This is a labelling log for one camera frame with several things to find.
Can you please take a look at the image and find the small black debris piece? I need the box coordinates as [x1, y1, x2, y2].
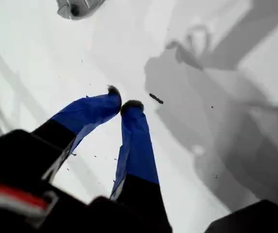
[148, 93, 164, 105]

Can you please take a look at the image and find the grey striped towel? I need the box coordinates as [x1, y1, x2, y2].
[57, 0, 105, 20]

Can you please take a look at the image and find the red white servo wire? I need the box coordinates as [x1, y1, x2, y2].
[0, 183, 59, 228]

